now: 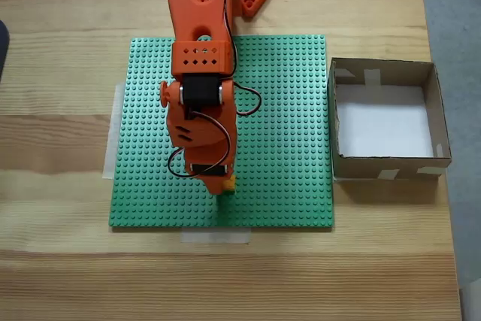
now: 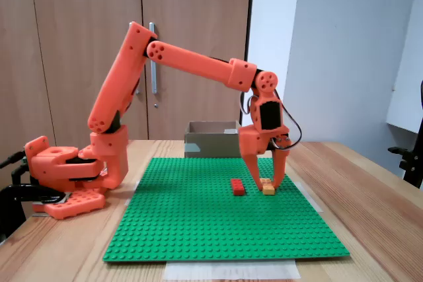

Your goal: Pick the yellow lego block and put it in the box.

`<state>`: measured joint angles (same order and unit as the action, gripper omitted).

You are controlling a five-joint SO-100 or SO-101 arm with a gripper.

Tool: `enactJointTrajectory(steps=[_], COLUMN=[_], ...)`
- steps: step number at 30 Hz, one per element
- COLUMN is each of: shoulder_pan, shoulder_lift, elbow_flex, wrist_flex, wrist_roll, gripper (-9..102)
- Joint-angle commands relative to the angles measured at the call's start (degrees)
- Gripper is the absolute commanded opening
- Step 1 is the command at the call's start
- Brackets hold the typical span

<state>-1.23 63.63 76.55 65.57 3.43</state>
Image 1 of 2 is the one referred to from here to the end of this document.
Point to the brown cardboard box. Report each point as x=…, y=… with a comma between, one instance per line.
x=357, y=168

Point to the green lego baseplate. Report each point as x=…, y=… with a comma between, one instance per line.
x=282, y=148

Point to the white paper sheet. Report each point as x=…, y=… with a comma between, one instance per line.
x=383, y=125

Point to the yellow lego block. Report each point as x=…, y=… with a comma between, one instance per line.
x=230, y=185

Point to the black flat object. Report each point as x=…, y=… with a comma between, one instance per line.
x=3, y=46

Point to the masking tape strip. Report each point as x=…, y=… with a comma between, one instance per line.
x=214, y=237
x=111, y=148

